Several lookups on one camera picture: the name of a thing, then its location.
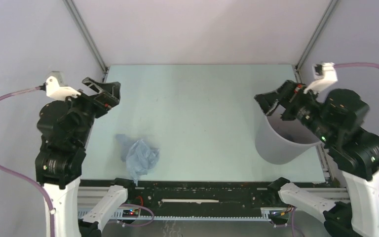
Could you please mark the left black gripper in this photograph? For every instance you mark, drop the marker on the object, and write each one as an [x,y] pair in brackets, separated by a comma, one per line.
[112,93]

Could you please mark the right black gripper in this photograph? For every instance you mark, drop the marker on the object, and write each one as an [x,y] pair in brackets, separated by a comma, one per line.
[290,91]

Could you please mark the blue plastic trash bag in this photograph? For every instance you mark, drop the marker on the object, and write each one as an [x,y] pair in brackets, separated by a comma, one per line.
[139,157]

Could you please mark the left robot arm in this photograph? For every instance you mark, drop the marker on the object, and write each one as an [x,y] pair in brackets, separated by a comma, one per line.
[65,124]

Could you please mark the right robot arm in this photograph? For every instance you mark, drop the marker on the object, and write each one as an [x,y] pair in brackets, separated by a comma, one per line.
[337,123]

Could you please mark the grey trash bin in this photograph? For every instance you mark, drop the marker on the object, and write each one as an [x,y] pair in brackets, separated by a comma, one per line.
[280,142]

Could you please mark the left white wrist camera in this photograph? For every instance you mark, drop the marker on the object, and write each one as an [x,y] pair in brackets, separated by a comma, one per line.
[56,89]

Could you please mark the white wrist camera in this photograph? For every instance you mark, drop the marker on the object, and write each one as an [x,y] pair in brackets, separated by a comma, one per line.
[325,75]
[56,89]

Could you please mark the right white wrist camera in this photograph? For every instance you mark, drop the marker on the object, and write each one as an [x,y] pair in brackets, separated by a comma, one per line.
[325,75]

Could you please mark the left aluminium frame post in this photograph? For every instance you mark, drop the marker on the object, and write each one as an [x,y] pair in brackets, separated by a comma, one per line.
[86,35]

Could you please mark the aluminium frame post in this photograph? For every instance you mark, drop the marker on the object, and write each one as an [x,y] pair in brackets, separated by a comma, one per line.
[329,11]
[86,35]

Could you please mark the white cable duct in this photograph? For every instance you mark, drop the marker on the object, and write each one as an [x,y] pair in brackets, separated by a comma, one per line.
[119,215]

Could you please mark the right aluminium frame post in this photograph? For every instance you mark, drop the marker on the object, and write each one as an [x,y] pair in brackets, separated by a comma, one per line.
[329,11]

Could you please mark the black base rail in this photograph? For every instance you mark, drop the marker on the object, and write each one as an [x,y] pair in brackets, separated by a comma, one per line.
[186,199]

